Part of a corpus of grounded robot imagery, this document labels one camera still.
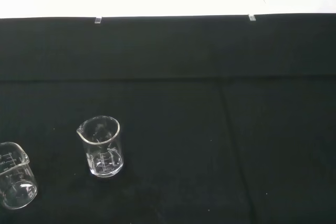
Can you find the black cloth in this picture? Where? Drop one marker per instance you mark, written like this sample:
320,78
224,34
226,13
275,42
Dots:
183,98

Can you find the clear tape strip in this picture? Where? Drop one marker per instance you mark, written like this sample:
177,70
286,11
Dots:
251,17
97,20

